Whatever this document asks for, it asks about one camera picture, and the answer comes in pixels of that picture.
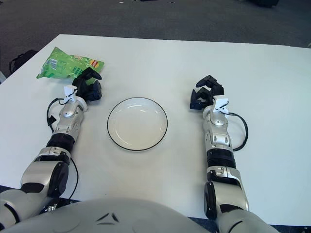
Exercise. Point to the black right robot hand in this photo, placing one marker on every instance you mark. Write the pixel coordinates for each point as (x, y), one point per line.
(206, 97)

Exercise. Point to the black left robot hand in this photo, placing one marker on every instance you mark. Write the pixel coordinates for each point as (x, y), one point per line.
(83, 87)

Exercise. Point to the green snack bag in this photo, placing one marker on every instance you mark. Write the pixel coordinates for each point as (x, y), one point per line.
(63, 65)

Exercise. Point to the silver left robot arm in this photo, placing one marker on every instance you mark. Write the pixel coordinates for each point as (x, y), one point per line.
(68, 116)

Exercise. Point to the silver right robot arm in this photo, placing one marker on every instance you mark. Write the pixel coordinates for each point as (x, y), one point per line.
(218, 136)

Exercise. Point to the black bag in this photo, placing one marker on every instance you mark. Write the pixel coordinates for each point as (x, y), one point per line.
(23, 58)

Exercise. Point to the white table leg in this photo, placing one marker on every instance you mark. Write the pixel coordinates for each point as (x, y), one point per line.
(2, 77)

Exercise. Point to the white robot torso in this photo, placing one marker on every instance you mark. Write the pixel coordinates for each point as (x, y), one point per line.
(109, 218)

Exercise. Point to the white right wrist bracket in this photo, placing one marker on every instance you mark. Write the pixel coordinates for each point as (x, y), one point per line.
(219, 104)

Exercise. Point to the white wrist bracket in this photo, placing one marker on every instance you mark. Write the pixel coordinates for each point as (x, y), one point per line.
(69, 93)
(219, 104)

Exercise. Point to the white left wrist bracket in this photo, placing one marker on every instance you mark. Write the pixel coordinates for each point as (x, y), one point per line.
(69, 93)

